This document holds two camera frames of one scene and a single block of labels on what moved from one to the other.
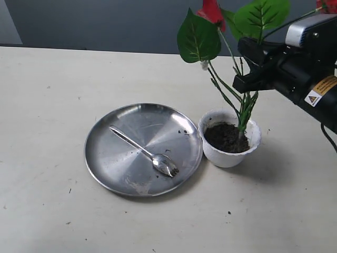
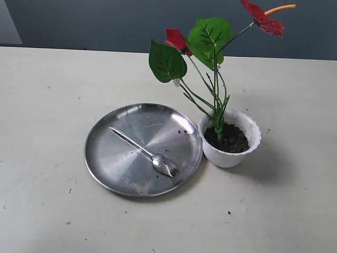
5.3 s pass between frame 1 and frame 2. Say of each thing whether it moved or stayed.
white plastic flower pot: stayed
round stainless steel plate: stayed
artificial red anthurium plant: moved
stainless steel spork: stayed
